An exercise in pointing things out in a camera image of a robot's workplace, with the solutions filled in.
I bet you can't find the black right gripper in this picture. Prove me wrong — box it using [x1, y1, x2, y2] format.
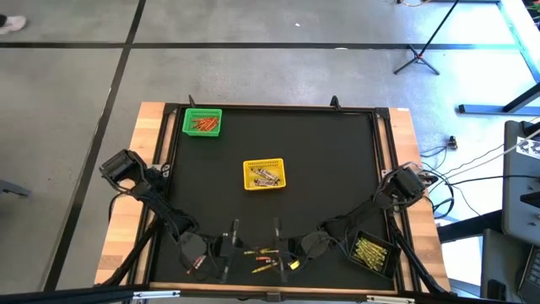
[273, 217, 337, 285]

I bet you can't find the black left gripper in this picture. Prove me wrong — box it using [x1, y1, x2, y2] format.
[179, 218, 245, 285]

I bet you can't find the yellow plastic basket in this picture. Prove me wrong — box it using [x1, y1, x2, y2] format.
[242, 158, 288, 192]

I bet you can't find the black plastic basket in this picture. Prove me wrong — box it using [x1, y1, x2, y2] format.
[348, 229, 402, 280]

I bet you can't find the light wooden table board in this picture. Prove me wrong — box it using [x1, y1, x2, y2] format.
[94, 101, 170, 285]
[387, 107, 451, 292]

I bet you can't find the green plastic basket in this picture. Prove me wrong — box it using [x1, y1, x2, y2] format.
[181, 108, 224, 138]

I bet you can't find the black rig beam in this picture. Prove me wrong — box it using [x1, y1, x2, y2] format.
[0, 286, 140, 304]

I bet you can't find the dark floor beam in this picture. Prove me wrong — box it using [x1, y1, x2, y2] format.
[436, 209, 504, 245]

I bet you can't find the grey equipment box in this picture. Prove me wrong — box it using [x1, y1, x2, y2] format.
[480, 228, 528, 303]

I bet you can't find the grey chair base leg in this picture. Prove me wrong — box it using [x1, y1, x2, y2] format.
[0, 179, 33, 199]

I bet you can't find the black tripod stand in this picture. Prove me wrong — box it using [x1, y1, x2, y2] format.
[393, 0, 461, 76]

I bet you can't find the grey metal cabinet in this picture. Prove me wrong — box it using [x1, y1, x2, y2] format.
[501, 120, 540, 246]

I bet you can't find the blue metal floor beam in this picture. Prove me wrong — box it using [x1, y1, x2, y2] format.
[458, 104, 540, 117]

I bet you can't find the dark keyboard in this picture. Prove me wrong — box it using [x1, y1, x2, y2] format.
[518, 247, 540, 303]

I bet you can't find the black white marker tag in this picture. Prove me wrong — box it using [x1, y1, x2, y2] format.
[516, 135, 540, 160]

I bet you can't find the person's shoe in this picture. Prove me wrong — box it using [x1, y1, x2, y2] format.
[0, 14, 28, 35]

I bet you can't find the white desk blue edge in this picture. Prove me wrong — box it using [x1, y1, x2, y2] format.
[499, 0, 540, 84]

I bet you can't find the silver metal bracket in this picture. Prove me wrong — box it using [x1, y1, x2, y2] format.
[132, 290, 181, 301]
[365, 295, 417, 304]

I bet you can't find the grey floor cable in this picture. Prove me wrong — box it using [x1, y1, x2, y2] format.
[421, 144, 451, 170]

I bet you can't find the black floor cable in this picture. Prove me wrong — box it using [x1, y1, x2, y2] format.
[438, 173, 507, 189]

